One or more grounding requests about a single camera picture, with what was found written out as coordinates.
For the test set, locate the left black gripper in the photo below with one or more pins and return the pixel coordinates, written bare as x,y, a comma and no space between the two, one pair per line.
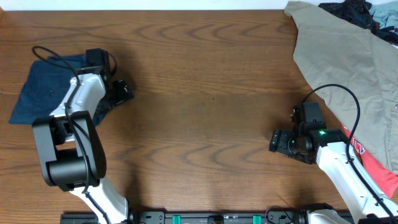
122,90

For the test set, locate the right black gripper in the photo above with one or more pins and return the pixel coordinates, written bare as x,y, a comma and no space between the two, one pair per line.
280,142

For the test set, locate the navy blue shorts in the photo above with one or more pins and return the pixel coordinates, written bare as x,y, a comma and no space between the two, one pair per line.
43,92

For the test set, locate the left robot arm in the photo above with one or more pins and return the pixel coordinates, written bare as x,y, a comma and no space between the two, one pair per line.
70,151

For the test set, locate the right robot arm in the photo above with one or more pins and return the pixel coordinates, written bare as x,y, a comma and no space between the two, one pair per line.
311,142

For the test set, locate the red garment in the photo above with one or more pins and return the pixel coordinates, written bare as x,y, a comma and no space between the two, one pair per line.
376,147

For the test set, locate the khaki beige garment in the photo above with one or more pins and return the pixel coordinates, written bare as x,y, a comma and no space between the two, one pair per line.
352,69

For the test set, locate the black patterned garment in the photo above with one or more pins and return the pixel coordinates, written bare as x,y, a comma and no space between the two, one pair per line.
357,12

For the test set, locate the light blue garment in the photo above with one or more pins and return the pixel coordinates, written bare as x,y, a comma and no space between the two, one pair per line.
385,14

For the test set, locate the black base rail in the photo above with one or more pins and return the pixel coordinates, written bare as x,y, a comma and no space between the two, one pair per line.
313,213

